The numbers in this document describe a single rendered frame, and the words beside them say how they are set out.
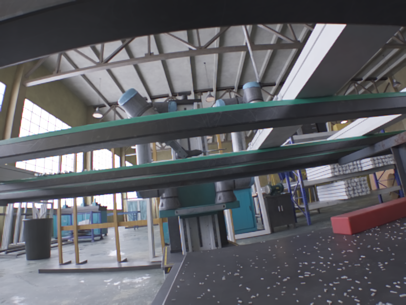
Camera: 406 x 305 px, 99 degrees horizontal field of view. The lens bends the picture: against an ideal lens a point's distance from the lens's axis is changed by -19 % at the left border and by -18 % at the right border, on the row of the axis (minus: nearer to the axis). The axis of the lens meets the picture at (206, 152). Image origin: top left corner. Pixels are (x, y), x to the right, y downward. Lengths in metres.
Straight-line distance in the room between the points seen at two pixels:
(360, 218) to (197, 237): 1.57
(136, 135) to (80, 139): 0.10
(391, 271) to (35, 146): 0.56
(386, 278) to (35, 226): 4.90
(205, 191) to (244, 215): 2.78
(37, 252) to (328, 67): 4.98
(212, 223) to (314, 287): 1.67
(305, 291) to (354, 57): 0.31
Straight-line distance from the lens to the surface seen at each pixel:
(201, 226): 1.94
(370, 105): 0.48
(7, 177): 1.03
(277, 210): 4.49
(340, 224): 0.55
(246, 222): 4.59
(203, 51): 8.46
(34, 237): 4.95
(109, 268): 3.12
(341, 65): 0.35
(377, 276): 0.31
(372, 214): 0.58
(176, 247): 2.05
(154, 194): 1.70
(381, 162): 5.35
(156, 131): 0.35
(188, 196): 1.84
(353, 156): 1.04
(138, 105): 0.84
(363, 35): 0.31
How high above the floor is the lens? 0.70
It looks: 15 degrees up
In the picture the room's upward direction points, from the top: 8 degrees counter-clockwise
